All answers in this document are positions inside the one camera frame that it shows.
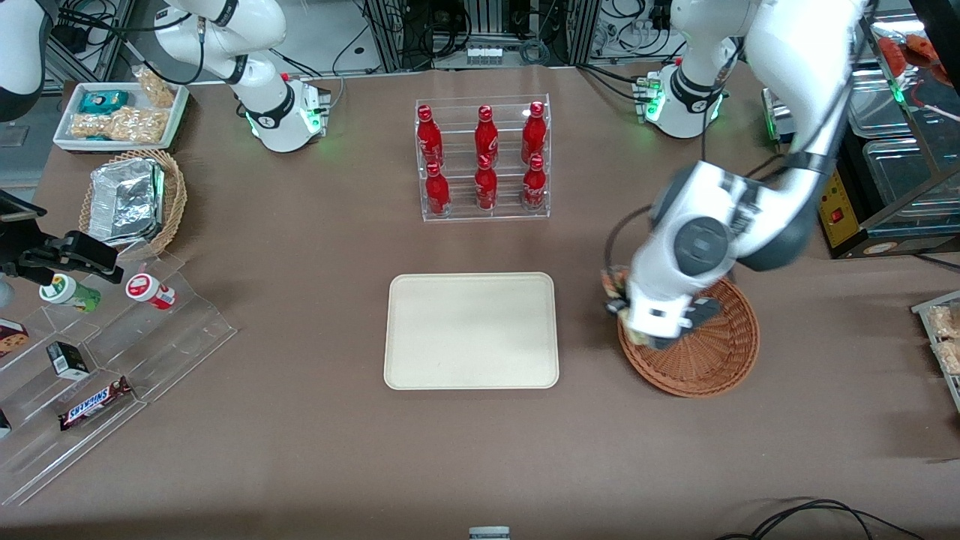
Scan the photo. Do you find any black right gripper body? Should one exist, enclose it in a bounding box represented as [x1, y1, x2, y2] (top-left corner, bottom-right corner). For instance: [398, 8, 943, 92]
[0, 191, 44, 283]

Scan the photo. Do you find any triangular sandwich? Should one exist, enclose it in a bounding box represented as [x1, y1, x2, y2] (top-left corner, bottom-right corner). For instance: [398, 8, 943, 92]
[600, 268, 650, 347]

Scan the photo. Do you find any brown round wicker basket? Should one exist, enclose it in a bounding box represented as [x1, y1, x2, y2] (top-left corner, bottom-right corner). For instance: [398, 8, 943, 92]
[617, 274, 761, 399]

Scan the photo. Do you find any light wicker basket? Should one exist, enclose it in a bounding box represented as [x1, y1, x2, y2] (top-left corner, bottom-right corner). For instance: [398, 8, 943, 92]
[78, 148, 188, 260]

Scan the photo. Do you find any white rectangular snack tray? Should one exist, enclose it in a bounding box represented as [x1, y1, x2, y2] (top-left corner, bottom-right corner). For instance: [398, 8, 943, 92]
[52, 81, 191, 154]

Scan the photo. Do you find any beige plastic tray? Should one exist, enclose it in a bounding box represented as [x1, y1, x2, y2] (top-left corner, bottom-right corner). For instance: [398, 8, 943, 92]
[383, 271, 561, 392]

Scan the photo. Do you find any grey tray with snacks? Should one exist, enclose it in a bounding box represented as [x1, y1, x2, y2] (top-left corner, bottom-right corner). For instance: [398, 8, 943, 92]
[910, 290, 960, 414]

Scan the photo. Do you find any green label white cap bottle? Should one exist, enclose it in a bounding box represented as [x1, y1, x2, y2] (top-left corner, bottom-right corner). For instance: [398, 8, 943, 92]
[39, 274, 102, 314]

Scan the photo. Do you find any aluminium foil container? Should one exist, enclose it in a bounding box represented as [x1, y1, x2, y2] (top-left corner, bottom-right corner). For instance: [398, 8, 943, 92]
[87, 157, 167, 248]

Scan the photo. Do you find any red label white cap bottle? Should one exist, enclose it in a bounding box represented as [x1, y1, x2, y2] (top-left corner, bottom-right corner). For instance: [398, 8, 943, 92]
[124, 273, 178, 311]

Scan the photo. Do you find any brown cookie box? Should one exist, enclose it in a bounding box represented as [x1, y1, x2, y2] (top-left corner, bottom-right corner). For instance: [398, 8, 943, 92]
[0, 319, 31, 360]

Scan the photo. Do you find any small black box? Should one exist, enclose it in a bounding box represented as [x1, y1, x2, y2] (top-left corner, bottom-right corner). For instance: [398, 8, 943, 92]
[46, 341, 91, 380]

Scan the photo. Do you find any clear acrylic stepped stand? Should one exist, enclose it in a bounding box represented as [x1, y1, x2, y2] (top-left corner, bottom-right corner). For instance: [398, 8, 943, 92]
[0, 250, 239, 508]

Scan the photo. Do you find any clear peanut snack bag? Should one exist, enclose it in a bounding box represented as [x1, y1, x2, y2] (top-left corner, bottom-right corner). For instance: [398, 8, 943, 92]
[133, 66, 179, 110]
[70, 106, 167, 144]

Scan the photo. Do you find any red soda bottle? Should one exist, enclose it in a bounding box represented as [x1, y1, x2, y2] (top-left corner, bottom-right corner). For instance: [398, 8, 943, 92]
[521, 101, 548, 162]
[416, 105, 444, 168]
[474, 105, 500, 162]
[522, 154, 548, 212]
[424, 161, 452, 218]
[475, 154, 499, 212]

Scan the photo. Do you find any Snickers chocolate bar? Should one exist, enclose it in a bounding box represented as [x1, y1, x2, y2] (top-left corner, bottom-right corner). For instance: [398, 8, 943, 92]
[58, 376, 134, 432]

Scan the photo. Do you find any teal snack packet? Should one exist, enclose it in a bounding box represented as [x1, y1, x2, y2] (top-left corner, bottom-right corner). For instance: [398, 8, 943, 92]
[79, 90, 131, 116]

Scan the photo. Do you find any clear acrylic bottle rack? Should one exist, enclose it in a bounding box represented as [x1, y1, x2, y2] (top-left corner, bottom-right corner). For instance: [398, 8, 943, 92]
[415, 94, 552, 224]

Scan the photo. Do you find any black machine with yellow panel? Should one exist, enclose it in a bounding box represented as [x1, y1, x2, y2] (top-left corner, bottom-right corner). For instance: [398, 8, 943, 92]
[808, 112, 960, 261]

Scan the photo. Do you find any steel cylinder with green light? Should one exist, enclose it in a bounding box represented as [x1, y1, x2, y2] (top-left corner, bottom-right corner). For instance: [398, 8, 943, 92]
[761, 88, 796, 145]

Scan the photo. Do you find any white power strip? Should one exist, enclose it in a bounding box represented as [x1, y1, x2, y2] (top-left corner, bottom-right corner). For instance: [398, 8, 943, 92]
[464, 43, 506, 68]

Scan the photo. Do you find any steel food pan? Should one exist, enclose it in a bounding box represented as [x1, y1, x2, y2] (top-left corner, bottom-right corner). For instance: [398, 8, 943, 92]
[862, 139, 960, 223]
[847, 67, 960, 140]

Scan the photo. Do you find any orange snack bag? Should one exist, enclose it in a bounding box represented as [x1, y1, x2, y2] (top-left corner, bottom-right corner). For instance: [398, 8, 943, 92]
[876, 33, 943, 83]

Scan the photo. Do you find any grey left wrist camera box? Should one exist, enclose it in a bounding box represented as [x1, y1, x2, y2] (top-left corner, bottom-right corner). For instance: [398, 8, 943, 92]
[678, 297, 725, 332]

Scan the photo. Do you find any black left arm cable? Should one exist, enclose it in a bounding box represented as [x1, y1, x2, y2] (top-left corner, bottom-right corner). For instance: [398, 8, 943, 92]
[605, 204, 655, 280]

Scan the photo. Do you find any black floor cable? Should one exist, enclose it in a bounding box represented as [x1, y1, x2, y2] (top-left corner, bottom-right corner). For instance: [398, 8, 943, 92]
[716, 498, 928, 540]

